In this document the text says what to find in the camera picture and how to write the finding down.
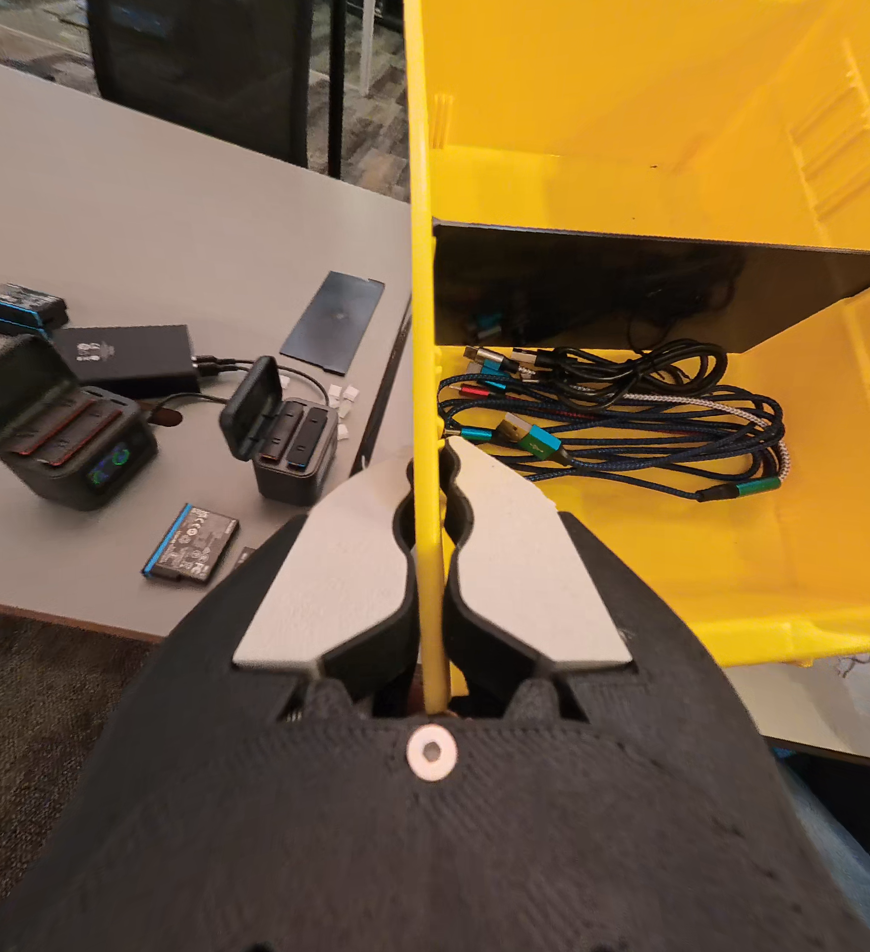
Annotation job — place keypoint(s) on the small black charging case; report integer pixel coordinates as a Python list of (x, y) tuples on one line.
[(286, 483)]

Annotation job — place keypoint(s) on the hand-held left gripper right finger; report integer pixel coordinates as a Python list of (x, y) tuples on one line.
[(531, 573)]

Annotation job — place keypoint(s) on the black flat card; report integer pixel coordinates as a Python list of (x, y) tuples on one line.
[(334, 320)]

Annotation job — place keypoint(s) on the person's jeans leg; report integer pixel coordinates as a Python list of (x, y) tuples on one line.
[(829, 811)]

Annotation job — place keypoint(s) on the yellow plastic bin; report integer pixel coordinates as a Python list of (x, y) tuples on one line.
[(628, 89)]

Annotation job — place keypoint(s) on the black bin divider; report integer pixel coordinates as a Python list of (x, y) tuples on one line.
[(777, 297)]

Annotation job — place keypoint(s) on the blue-edged camera battery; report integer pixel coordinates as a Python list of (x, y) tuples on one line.
[(18, 297), (193, 543), (3, 325)]

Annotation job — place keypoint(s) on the black mesh chair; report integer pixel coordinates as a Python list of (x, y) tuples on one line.
[(197, 59)]

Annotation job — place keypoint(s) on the cluster of white plastic clips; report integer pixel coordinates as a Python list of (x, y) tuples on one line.
[(333, 392)]

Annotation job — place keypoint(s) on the black power bank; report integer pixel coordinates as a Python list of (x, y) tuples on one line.
[(130, 357)]

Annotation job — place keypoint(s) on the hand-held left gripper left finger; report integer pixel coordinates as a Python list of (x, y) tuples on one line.
[(323, 573)]

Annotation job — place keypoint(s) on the large black charging case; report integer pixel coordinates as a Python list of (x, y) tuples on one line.
[(18, 394)]

